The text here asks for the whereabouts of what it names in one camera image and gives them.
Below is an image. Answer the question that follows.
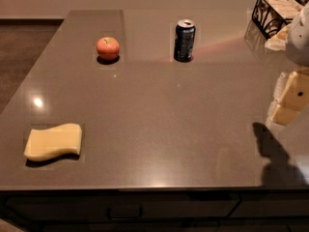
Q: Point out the yellow sponge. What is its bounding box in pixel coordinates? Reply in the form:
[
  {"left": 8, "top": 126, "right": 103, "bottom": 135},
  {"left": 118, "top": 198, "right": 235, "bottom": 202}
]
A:
[{"left": 24, "top": 123, "right": 82, "bottom": 161}]

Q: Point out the dark drawer with handle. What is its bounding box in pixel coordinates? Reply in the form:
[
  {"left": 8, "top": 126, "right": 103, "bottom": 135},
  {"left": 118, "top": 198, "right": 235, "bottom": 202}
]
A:
[{"left": 6, "top": 195, "right": 239, "bottom": 223}]

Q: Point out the red apple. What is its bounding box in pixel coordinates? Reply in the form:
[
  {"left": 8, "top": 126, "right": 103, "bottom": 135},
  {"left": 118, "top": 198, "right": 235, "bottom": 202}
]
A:
[{"left": 97, "top": 37, "right": 120, "bottom": 61}]

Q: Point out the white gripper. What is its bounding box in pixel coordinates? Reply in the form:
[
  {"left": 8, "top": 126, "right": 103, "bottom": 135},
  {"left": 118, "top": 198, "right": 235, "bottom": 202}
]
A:
[{"left": 265, "top": 3, "right": 309, "bottom": 126}]

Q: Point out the blue pepsi can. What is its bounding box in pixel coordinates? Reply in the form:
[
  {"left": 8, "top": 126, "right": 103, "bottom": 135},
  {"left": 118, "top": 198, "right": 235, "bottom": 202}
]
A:
[{"left": 174, "top": 19, "right": 196, "bottom": 62}]

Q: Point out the black wire basket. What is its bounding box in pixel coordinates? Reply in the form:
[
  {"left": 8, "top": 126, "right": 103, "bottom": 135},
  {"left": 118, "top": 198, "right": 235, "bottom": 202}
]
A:
[{"left": 252, "top": 0, "right": 305, "bottom": 39}]

